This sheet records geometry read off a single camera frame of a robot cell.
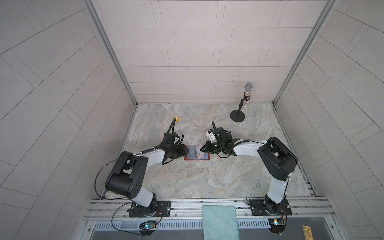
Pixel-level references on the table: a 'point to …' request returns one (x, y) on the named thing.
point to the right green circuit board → (277, 225)
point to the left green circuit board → (149, 226)
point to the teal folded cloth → (220, 222)
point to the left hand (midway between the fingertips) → (190, 149)
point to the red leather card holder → (195, 153)
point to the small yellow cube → (177, 118)
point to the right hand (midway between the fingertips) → (200, 150)
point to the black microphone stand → (238, 116)
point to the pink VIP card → (199, 154)
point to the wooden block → (307, 232)
